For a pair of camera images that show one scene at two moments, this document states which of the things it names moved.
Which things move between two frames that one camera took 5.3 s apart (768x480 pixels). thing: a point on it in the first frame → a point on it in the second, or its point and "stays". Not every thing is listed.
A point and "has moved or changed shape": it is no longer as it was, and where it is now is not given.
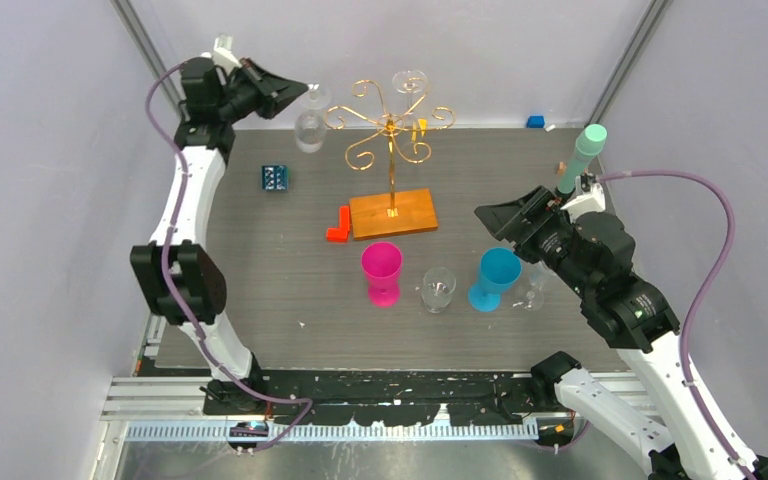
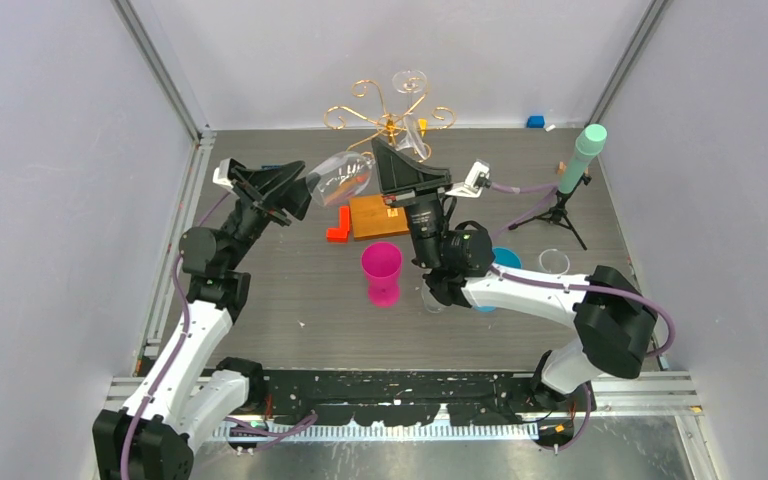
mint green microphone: [589, 144] stays
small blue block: [536, 121] stays
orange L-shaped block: [340, 234] stays
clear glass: [310, 126] → [340, 177]
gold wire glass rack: [392, 129] stays
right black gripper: [539, 208] → [405, 183]
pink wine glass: [381, 262] stays
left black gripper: [274, 93] → [262, 184]
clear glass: [410, 81] has moved or changed shape
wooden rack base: [391, 214] stays
